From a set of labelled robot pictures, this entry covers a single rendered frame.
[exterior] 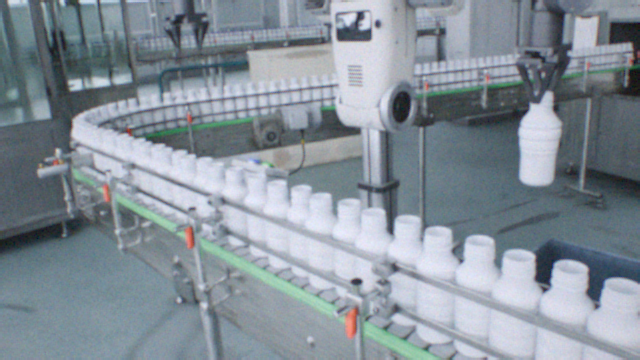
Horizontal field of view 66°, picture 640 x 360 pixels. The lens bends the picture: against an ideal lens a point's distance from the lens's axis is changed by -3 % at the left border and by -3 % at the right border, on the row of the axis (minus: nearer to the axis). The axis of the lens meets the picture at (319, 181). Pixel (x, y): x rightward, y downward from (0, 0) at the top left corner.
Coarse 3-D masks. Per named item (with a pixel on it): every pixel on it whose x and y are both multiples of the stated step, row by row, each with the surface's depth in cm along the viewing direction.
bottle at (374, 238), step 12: (372, 216) 76; (384, 216) 77; (372, 228) 77; (384, 228) 78; (360, 240) 78; (372, 240) 77; (384, 240) 77; (372, 252) 77; (384, 252) 77; (360, 264) 79; (360, 276) 79; (372, 276) 78; (372, 288) 79; (372, 312) 80
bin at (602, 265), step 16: (560, 240) 113; (544, 256) 113; (560, 256) 113; (576, 256) 111; (592, 256) 108; (608, 256) 105; (624, 256) 103; (544, 272) 115; (592, 272) 109; (608, 272) 106; (624, 272) 104; (592, 288) 110
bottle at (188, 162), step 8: (184, 160) 117; (192, 160) 118; (184, 168) 118; (192, 168) 118; (184, 176) 118; (192, 176) 118; (192, 184) 118; (184, 192) 119; (192, 192) 119; (184, 200) 120; (192, 200) 119; (184, 208) 120; (184, 216) 121
